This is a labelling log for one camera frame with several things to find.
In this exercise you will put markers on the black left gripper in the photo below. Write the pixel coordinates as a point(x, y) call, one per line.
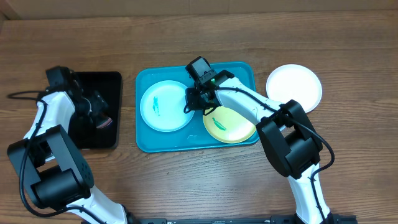
point(96, 102)

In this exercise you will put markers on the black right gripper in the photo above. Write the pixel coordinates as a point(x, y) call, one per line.
point(194, 106)

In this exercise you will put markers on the light blue plate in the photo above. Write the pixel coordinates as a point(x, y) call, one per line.
point(162, 106)

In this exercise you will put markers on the white plate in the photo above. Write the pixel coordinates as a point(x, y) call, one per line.
point(295, 82)

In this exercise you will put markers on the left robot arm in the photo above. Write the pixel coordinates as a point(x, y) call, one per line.
point(54, 177)

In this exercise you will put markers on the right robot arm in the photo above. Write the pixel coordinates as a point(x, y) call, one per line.
point(289, 140)

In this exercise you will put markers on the black plastic tray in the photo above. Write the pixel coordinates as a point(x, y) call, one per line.
point(110, 86)

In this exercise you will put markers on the teal plastic tray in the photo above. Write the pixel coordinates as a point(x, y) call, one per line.
point(193, 136)

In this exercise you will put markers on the yellow-green plate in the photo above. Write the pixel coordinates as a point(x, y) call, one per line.
point(228, 126)

